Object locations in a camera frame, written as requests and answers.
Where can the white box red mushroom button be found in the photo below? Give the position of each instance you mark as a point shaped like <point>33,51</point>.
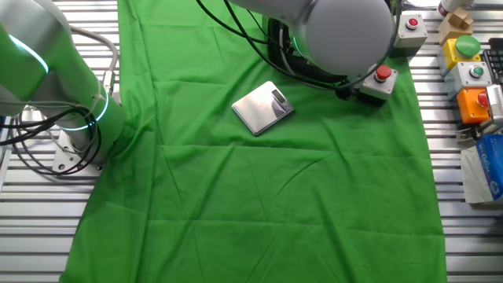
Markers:
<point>379,86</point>

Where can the silver ribbed camera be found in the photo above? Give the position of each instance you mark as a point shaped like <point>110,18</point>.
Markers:
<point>496,104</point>

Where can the black keyboard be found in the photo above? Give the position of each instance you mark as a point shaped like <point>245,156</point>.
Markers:
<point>494,59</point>

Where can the orange box red button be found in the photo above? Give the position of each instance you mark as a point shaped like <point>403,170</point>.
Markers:
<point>469,106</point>

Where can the grey box small green button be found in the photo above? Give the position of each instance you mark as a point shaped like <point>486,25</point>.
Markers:
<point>467,76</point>

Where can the silver digital scale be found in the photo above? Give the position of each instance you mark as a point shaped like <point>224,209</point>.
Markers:
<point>257,110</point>

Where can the yellow box green button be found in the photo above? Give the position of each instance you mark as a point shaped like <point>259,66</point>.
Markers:
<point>450,53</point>

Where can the blue tissue pack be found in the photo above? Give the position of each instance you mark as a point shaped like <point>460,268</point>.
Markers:
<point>483,173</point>

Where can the green cloth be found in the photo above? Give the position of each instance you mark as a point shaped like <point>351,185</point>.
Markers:
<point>275,196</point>

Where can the wooden blocks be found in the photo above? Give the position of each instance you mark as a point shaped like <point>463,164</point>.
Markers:
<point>456,23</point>

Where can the grey box small red button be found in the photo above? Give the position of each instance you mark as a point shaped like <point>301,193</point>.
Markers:
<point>410,35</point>

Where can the white cylinder with maroon band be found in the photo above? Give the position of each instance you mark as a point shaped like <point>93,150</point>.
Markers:
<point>448,7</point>

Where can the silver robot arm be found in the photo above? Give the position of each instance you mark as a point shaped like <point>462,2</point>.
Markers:
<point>346,35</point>

